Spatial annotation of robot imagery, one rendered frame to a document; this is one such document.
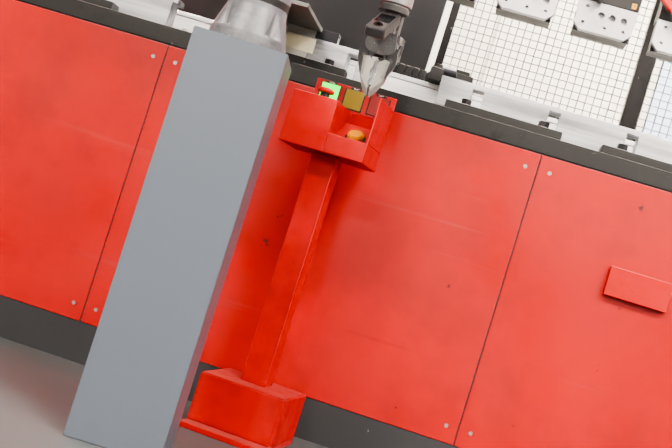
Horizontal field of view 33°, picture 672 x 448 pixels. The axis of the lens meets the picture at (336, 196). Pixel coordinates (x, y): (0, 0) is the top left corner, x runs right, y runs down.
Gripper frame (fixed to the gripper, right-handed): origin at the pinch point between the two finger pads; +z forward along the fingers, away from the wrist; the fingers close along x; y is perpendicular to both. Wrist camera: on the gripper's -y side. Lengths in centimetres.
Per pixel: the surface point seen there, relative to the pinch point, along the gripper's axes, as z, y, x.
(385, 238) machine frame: 32.1, 21.2, -9.5
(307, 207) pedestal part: 29.1, -2.8, 5.2
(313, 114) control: 8.7, -6.0, 9.0
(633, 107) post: -25, 119, -56
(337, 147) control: 14.3, -6.5, 1.5
